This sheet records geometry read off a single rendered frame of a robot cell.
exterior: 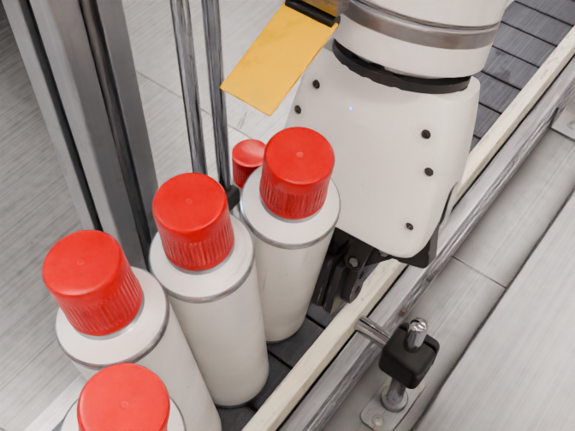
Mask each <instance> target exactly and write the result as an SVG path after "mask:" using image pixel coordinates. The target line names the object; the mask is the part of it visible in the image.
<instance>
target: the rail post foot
mask: <svg viewBox="0 0 575 431"><path fill-rule="evenodd" d="M391 379H392V377H390V376H389V377H388V378H387V380H386V381H385V382H384V383H383V384H382V385H381V387H380V388H379V389H378V391H377V392H376V393H375V395H374V396H373V397H372V399H371V400H370V401H369V403H368V404H367V405H366V406H365V407H364V409H363V410H362V411H361V413H360V420H361V422H362V423H363V424H364V425H366V426H367V427H368V428H370V429H371V430H372V431H394V430H395V429H396V427H397V426H398V425H399V423H400V422H401V420H402V419H403V418H404V416H405V415H406V413H407V412H408V411H409V410H410V409H411V407H412V406H413V404H414V403H415V401H416V400H417V399H418V397H419V396H420V394H421V393H422V392H423V390H424V389H425V387H426V382H425V380H424V379H422V381H421V382H420V384H419V385H418V386H417V387H416V388H415V389H408V388H407V389H406V391H405V394H404V397H403V399H402V401H401V402H400V403H398V404H392V403H390V402H389V401H388V399H387V392H388V388H389V385H390V382H391Z"/></svg>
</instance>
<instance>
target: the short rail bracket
mask: <svg viewBox="0 0 575 431"><path fill-rule="evenodd" d="M428 328H429V325H428V322H427V321H426V320H425V319H424V318H423V317H420V316H416V317H414V318H412V319H411V320H410V322H402V323H401V324H400V325H399V327H398V329H396V330H395V331H394V333H393V334H392V336H391V337H390V338H389V340H388V341H387V343H386V344H385V345H384V347H383V348H382V352H381V356H380V359H379V362H378V366H379V368H380V370H381V371H382V372H384V373H385V374H387V375H389V376H390V377H392V379H391V382H390V385H389V388H388V392H387V399H388V401H389V402H390V403H392V404H398V403H400V402H401V401H402V399H403V397H404V394H405V391H406V389H407V388H408V389H415V388H416V387H417V386H418V385H419V384H420V382H421V381H422V379H423V378H424V377H425V375H426V374H427V373H428V371H429V370H430V366H432V365H433V363H434V361H435V360H436V356H437V353H438V351H439V349H440V344H439V342H438V341H437V340H436V339H434V338H433V337H431V336H429V335H428V334H427V331H428Z"/></svg>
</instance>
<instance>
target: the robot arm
mask: <svg viewBox="0 0 575 431"><path fill-rule="evenodd" d="M507 2H508V0H349V4H348V8H347V9H346V10H345V11H344V12H343V13H341V14H340V16H341V22H340V25H339V26H338V27H337V29H336V30H335V31H334V32H333V33H332V35H331V36H330V38H329V39H328V41H327V42H326V43H325V45H324V46H323V48H322V49H321V50H320V51H319V52H318V53H317V55H316V56H315V58H314V59H313V60H312V62H311V63H310V65H309V66H308V68H307V69H306V70H305V72H304V74H303V77H302V79H301V81H300V83H299V87H298V90H297V92H296V94H295V97H294V100H293V104H292V107H291V109H290V112H289V115H288V118H287V123H286V126H285V128H289V127H307V128H310V129H312V130H314V131H316V132H318V133H320V134H322V135H323V136H324V137H325V138H326V139H327V140H328V141H329V142H330V144H331V146H332V148H333V150H334V153H335V166H334V169H333V173H332V175H331V179H332V180H333V182H334V183H335V185H336V187H337V189H338V191H339V193H340V197H341V213H340V216H339V219H338V222H337V223H336V225H335V230H334V232H333V235H332V238H331V240H330V243H329V248H328V250H327V253H326V256H325V258H324V261H323V266H322V268H321V271H320V274H319V276H318V279H317V284H316V286H315V289H314V292H313V295H312V298H311V302H312V303H313V304H314V305H316V306H322V305H323V310H324V311H325V312H327V313H329V314H330V315H332V314H333V313H334V312H335V311H336V310H337V309H338V308H339V307H340V306H341V305H342V304H344V303H345V302H347V303H349V304H350V303H352V302H353V301H354V300H355V299H356V298H357V296H358V295H359V293H360V291H361V288H362V285H363V283H364V280H365V276H366V273H367V269H368V267H369V265H372V264H375V263H380V262H384V261H387V260H390V259H392V258H393V259H395V260H398V262H400V263H405V264H408V265H412V266H414V267H417V268H421V269H425V268H427V267H428V266H429V265H430V264H431V262H432V261H433V260H434V259H435V258H436V252H437V241H438V232H439V230H440V229H442V228H443V226H444V225H445V224H446V222H447V220H448V217H449V215H450V213H451V211H452V208H453V205H454V202H455V199H456V197H457V194H458V191H459V186H460V182H461V180H462V177H463V173H464V170H465V165H466V161H467V157H468V154H469V150H470V147H471V140H472V135H473V131H474V127H475V121H476V117H477V106H478V100H479V92H480V83H479V80H478V79H476V78H475V77H473V76H472V75H473V74H475V73H478V72H480V71H481V70H482V69H483V68H484V66H485V63H486V61H487V58H488V56H489V52H490V49H491V46H492V44H493V42H494V39H495V35H496V33H497V30H498V27H499V25H500V23H501V18H502V16H503V14H504V11H505V8H506V6H507ZM285 128H284V129H285ZM409 226H410V227H409ZM349 234H351V235H352V236H354V237H355V239H352V238H350V237H349Z"/></svg>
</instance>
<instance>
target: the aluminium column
mask: <svg viewBox="0 0 575 431"><path fill-rule="evenodd" d="M89 1H90V5H91V9H92V16H93V19H94V23H95V27H96V31H97V35H98V42H99V46H100V50H101V54H102V58H103V61H104V68H105V73H106V76H107V81H108V85H109V89H110V96H111V100H112V104H113V109H114V113H115V118H116V125H117V130H118V134H119V140H120V143H121V148H122V155H123V159H124V163H125V167H126V170H127V177H128V181H129V185H130V188H131V192H132V195H133V200H134V204H135V207H136V210H137V212H138V215H139V219H140V222H141V225H142V228H143V230H144V233H145V238H146V242H147V245H148V250H150V246H151V242H152V240H153V238H154V236H155V235H156V233H157V231H158V230H157V225H156V223H155V220H154V217H153V214H152V210H151V205H152V200H153V198H154V195H155V193H156V192H157V190H158V188H159V187H158V182H157V174H156V170H155V165H154V161H153V156H152V152H151V144H150V140H149V135H148V131H147V126H146V122H145V113H144V109H143V104H142V100H141V96H140V91H139V83H138V79H137V74H136V70H135V66H134V61H133V53H132V49H131V44H130V39H129V35H128V30H127V23H126V18H125V14H124V9H123V5H122V0H89ZM2 2H3V6H4V9H5V11H6V14H7V16H8V19H9V23H10V25H11V28H12V31H13V34H14V35H15V40H16V43H17V45H18V47H19V50H20V53H21V57H22V59H23V62H24V64H25V67H26V70H27V73H28V76H29V79H30V81H31V84H32V86H33V90H34V93H35V96H36V98H37V100H38V103H39V107H40V109H41V112H42V115H43V117H44V121H45V124H46V126H47V129H48V132H49V134H50V138H51V141H52V144H53V145H54V148H55V151H56V155H57V157H58V160H59V163H60V165H61V168H62V171H63V174H64V177H65V180H66V182H67V184H68V189H69V191H70V194H71V196H72V199H73V201H74V206H75V208H76V210H77V213H78V216H79V218H80V222H81V225H82V227H83V230H98V231H102V232H105V233H107V234H109V235H111V236H112V237H114V238H115V239H116V240H117V242H118V243H119V245H120V246H121V248H122V250H123V252H124V254H125V256H126V259H127V261H128V263H129V265H130V266H134V267H137V268H141V269H144V270H146V271H147V269H146V266H145V259H144V256H143V252H142V249H141V245H140V242H139V236H138V233H137V229H136V226H135V222H134V218H133V213H132V210H131V206H130V203H129V199H128V195H127V189H126V186H125V182H124V179H123V175H122V170H121V166H120V163H119V159H118V155H117V152H116V146H115V142H114V139H113V136H112V132H111V129H110V123H109V119H108V116H107V112H106V108H105V105H104V100H103V96H102V92H101V89H100V85H99V82H98V76H97V71H96V68H95V64H94V61H93V56H92V50H91V46H90V43H89V39H88V35H87V31H86V25H85V22H84V18H83V14H82V11H81V6H80V0H2Z"/></svg>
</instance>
